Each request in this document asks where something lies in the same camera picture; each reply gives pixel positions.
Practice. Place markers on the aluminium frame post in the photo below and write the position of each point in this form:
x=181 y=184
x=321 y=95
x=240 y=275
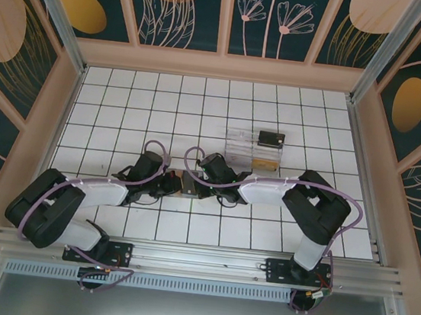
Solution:
x=58 y=19
x=385 y=48

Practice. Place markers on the aluminium mounting rail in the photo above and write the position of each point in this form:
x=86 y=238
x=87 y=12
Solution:
x=198 y=257

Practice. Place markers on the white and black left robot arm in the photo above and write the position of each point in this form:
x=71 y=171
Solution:
x=102 y=196

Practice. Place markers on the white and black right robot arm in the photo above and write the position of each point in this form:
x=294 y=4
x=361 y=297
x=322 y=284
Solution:
x=267 y=195

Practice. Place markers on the gold credit card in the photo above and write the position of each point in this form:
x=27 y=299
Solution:
x=265 y=165

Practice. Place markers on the clear acrylic card organizer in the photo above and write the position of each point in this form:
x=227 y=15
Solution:
x=239 y=143

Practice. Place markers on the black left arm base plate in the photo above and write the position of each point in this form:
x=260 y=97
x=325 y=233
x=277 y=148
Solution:
x=122 y=252

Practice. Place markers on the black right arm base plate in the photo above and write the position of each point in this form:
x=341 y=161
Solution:
x=275 y=269

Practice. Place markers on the black credit card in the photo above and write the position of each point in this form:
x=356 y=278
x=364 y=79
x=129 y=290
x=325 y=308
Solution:
x=272 y=139

